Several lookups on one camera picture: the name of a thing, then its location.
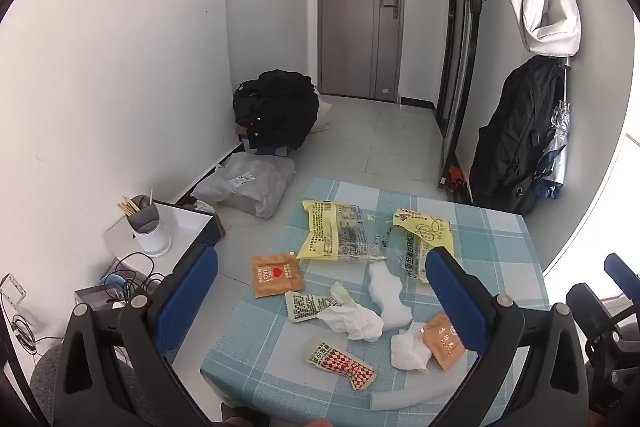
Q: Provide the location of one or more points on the white foam piece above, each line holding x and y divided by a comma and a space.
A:
390, 302

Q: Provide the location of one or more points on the white flat box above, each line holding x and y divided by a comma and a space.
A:
187, 222

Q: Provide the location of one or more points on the black framed glass door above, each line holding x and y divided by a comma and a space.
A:
457, 57

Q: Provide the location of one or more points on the black backpack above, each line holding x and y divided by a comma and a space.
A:
515, 137

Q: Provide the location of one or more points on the cream sauce sachet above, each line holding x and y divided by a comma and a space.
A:
305, 307

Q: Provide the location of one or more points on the white paper cup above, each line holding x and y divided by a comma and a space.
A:
118, 305

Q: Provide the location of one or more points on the blue bowl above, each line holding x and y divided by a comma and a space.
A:
111, 282

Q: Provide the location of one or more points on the plain brown sachet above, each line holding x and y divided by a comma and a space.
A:
445, 342

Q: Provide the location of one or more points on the white crumpled cloth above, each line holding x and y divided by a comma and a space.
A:
205, 207

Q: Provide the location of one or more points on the blue checked tablecloth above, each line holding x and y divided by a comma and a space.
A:
500, 247

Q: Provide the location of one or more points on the red checked sachet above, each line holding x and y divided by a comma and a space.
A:
345, 364

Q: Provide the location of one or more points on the clear acrylic stand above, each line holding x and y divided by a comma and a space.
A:
11, 297

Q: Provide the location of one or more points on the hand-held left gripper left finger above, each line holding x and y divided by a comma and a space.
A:
190, 292

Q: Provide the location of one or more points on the grey plastic parcel bag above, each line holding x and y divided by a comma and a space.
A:
250, 182

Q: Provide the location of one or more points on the brown sachet with red heart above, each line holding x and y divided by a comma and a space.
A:
277, 277

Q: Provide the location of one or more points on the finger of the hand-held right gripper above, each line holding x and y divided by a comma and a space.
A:
620, 266
592, 304

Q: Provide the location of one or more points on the grey entrance door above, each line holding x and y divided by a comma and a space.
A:
350, 7

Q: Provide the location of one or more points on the black jacket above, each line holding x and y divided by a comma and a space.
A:
280, 107

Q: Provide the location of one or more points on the yellow cartoon print bread wrapper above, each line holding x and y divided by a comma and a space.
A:
425, 227

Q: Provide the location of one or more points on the white cloth bag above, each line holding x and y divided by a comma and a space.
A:
324, 112

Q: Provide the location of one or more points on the white tissue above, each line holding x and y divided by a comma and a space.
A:
355, 322
407, 352

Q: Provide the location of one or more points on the grey open box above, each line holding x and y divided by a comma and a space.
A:
90, 297

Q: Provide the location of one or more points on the person's leg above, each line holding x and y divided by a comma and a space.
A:
237, 417

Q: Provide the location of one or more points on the grey fabric seat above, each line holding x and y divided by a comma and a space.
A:
45, 382

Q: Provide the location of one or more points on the brown cardboard box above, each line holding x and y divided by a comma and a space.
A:
241, 128

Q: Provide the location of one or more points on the grey foam tube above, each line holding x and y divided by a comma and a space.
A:
400, 399

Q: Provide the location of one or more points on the yellow clear bread wrapper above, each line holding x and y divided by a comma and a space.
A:
320, 232

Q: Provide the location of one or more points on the orange object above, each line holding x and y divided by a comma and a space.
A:
456, 176

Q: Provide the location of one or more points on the silver folded umbrella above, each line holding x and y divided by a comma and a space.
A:
556, 157

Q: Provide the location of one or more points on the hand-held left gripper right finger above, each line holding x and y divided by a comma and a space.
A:
455, 302

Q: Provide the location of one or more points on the bundle of wooden chopsticks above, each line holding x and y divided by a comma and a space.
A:
129, 207

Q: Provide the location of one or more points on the grey white utensil holder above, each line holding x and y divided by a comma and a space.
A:
150, 232

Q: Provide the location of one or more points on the metal spoon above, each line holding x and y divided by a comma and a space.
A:
146, 202

